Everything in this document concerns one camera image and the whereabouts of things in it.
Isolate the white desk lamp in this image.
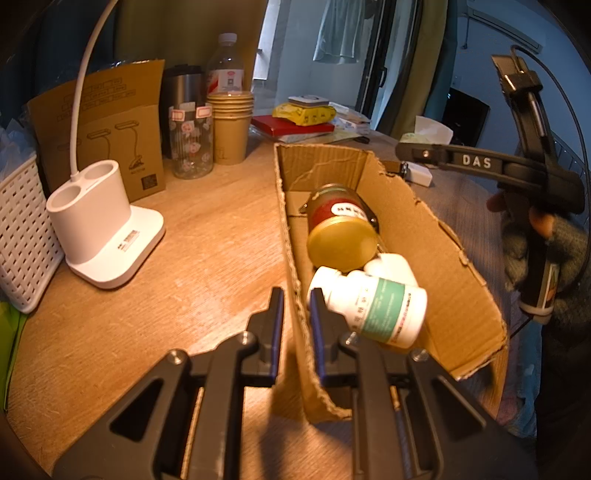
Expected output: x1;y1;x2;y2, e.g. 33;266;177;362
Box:
46;0;166;291

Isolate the flowered glass jar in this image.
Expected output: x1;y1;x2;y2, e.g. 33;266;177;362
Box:
170;104;214;180

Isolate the yellow wipes pack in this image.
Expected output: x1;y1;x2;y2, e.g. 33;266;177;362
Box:
272;102;335;127

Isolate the tissue box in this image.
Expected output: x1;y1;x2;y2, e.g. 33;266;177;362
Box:
399;115;455;148

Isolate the clear plastic bag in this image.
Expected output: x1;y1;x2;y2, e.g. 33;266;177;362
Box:
0;117;38;185

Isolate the red book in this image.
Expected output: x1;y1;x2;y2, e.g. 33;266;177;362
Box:
252;115;334;138

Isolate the stack of paper cups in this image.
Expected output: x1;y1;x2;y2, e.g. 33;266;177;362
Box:
207;91;256;166

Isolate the yellow curtain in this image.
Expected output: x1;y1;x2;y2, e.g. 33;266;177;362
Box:
390;0;446;139
115;0;271;90

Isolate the black sliding door frame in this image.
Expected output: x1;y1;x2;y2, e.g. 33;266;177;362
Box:
358;0;402;121

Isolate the steel tumbler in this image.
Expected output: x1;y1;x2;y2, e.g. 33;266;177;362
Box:
161;65;207;158

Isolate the white pill bottle green label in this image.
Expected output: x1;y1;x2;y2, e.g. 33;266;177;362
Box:
308;268;428;349

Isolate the brown lamp carton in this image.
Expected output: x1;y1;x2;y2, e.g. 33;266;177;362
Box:
25;59;167;204

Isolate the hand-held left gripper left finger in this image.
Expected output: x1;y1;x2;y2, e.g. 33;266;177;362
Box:
53;286;284;480

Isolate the torn cardboard box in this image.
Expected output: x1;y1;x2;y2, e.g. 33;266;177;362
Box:
273;142;509;423

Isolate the white charger block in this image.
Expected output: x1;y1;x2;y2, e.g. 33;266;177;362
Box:
406;161;433;186

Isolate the thin black cable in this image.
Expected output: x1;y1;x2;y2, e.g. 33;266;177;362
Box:
509;44;591;158

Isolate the clear plastic water bottle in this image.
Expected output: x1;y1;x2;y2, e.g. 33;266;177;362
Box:
207;32;245;97

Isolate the hanging pale green cloth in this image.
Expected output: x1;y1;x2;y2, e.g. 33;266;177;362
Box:
314;0;366;64

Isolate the person's right hand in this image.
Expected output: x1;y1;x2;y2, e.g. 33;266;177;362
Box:
487;191;591;326

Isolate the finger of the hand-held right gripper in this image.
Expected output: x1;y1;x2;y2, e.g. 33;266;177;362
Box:
396;142;513;180
491;54;557;160

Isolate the green carton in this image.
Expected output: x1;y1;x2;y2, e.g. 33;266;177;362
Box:
0;302;29;409

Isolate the black television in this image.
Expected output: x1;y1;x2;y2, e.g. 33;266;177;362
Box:
436;88;490;136

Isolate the yellow-lid jar red label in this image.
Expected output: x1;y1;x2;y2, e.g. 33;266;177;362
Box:
306;184;380;272

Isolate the white woven plastic basket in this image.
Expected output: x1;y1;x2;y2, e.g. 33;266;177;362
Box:
0;152;65;315

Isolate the beige paper sheet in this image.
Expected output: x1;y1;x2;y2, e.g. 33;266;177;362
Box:
252;127;371;145

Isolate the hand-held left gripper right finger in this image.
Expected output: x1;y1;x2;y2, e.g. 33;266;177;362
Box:
309;287;539;480

